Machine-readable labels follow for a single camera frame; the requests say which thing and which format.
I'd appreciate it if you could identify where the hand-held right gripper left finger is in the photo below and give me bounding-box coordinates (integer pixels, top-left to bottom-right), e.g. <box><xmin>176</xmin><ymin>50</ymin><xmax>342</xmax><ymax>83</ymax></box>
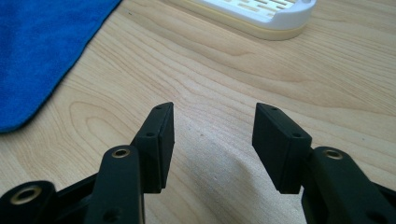
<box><xmin>84</xmin><ymin>102</ymin><xmax>176</xmax><ymax>224</ymax></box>

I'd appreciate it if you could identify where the blue cloth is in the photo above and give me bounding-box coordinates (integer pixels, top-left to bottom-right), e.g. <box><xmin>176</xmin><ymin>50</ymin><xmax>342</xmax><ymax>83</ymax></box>
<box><xmin>0</xmin><ymin>0</ymin><xmax>123</xmax><ymax>134</ymax></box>

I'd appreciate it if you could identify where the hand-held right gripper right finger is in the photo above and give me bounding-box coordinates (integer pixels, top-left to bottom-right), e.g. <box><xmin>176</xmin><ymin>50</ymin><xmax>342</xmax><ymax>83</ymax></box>
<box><xmin>251</xmin><ymin>103</ymin><xmax>396</xmax><ymax>224</ymax></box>

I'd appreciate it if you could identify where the white slotted soap dish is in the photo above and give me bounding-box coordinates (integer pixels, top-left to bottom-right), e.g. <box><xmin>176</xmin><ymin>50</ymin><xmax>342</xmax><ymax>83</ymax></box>
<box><xmin>169</xmin><ymin>0</ymin><xmax>318</xmax><ymax>41</ymax></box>

